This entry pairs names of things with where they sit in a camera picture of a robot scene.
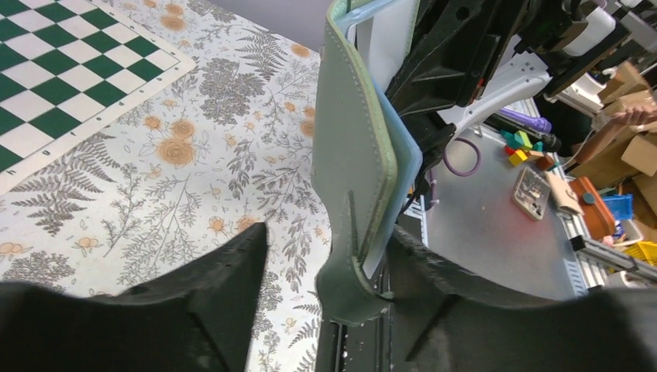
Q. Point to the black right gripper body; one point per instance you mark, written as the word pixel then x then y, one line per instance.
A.
pixel 571 37

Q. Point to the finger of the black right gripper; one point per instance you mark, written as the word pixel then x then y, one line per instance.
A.
pixel 456 48

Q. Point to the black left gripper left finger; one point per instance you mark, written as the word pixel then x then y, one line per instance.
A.
pixel 198 317

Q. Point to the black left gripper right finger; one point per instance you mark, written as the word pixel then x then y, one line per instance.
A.
pixel 445 318

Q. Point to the green card holder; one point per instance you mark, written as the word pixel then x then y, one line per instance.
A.
pixel 364 160

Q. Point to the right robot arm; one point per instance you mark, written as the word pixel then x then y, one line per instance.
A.
pixel 517 77

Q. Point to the person forearm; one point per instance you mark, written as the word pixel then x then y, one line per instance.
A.
pixel 636 116

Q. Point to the metal work table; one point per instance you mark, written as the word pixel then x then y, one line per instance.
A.
pixel 474 222

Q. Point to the colourful toy blocks pile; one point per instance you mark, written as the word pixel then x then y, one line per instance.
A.
pixel 520 150

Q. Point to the smartphone with patterned case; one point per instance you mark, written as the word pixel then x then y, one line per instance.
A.
pixel 531 193

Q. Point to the cardboard boxes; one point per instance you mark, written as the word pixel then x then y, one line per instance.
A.
pixel 628 163

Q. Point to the beige leather pouch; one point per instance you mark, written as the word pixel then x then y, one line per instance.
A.
pixel 565 198

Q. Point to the floral table cloth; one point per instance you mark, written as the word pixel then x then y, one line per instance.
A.
pixel 225 146

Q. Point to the orange leather case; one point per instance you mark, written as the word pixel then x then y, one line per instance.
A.
pixel 596 215

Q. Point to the blue plastic bin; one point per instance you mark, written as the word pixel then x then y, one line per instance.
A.
pixel 620 206

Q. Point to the yellow plastic crate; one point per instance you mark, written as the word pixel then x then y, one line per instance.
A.
pixel 645 251

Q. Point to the green white chess mat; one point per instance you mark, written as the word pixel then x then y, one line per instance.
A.
pixel 68 69

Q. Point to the aluminium frame rail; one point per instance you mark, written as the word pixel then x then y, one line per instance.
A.
pixel 613 259

